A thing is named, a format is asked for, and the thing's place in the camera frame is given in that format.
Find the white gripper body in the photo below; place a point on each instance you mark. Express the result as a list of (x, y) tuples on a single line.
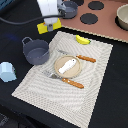
[(52, 22)]

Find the yellow toy box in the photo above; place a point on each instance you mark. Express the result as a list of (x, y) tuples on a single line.
[(44, 28)]

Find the yellow toy banana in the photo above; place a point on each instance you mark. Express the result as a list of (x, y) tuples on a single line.
[(82, 40)]

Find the light blue toy carton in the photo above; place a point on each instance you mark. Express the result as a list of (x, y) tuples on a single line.
[(7, 72)]

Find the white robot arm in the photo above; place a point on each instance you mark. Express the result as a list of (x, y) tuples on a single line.
[(49, 11)]

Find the dark grey pot on stove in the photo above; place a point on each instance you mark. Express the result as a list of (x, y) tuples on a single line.
[(69, 9)]

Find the round wooden plate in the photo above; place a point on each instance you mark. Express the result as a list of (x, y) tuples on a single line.
[(74, 71)]

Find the beige bowl on stove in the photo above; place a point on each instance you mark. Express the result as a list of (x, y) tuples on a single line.
[(122, 14)]

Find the woven beige placemat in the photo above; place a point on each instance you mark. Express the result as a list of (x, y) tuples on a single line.
[(61, 99)]

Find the grey pot with handle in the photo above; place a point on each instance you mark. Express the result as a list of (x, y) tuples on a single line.
[(36, 51)]

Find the fork with wooden handle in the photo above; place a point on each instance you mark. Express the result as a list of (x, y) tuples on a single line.
[(66, 80)]

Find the knife with wooden handle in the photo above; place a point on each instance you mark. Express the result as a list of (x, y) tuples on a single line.
[(79, 56)]

